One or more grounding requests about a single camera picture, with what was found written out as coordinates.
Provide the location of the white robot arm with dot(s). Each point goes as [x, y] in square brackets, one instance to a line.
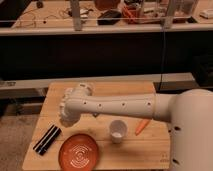
[190, 115]

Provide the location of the brown round object on bench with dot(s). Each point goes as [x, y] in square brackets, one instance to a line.
[106, 4]

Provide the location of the black object on bench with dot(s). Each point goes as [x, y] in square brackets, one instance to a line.
[109, 17]

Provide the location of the grey metal post left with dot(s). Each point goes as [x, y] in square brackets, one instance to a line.
[75, 8]

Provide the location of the white paper cup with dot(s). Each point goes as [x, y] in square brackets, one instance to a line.
[117, 130]

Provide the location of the orange round plate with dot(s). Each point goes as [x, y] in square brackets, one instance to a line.
[79, 152]

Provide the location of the grey metal post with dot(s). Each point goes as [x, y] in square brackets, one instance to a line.
[169, 15]
[75, 8]

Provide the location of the grey metal post right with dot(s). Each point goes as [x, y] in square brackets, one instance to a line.
[169, 15]

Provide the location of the orange toy carrot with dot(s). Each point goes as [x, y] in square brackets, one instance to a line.
[142, 125]

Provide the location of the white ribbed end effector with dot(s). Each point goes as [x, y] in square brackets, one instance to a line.
[67, 119]

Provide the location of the orange tool on bench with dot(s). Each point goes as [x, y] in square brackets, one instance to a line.
[130, 15]

